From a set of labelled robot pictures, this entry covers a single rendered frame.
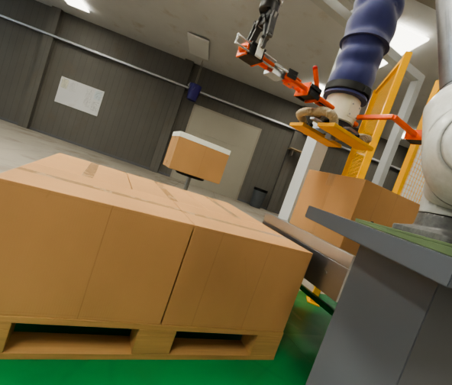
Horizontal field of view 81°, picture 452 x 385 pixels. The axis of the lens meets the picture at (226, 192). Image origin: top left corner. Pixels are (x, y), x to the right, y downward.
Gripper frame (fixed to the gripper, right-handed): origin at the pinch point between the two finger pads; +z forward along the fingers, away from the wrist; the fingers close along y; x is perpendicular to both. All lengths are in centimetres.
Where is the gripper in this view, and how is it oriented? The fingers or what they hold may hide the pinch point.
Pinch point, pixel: (253, 53)
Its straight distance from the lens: 119.2
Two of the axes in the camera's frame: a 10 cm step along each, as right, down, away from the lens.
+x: -8.1, -2.5, -5.3
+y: -4.8, -2.3, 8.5
